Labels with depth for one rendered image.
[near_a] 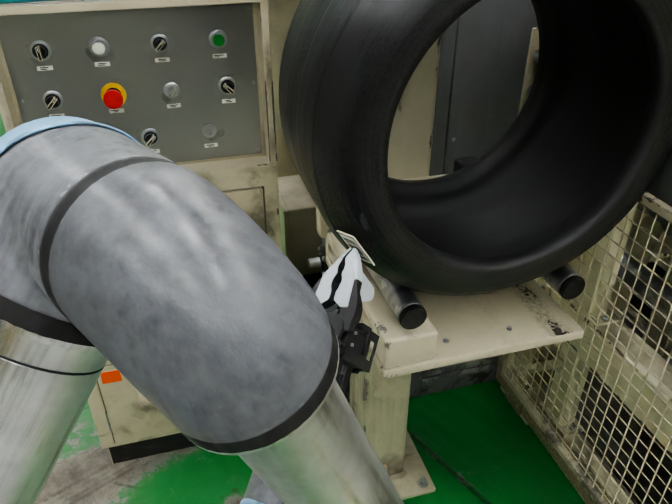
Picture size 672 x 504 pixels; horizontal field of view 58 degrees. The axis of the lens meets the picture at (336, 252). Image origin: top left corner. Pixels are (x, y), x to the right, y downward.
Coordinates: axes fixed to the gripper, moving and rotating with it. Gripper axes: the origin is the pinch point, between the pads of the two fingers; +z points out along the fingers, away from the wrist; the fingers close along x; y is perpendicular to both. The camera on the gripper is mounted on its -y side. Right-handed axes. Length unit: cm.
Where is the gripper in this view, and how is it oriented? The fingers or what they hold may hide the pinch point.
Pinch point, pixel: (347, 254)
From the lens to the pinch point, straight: 82.0
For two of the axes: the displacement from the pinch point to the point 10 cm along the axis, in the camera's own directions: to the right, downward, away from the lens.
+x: 7.6, 0.1, -6.5
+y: 5.8, 4.4, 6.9
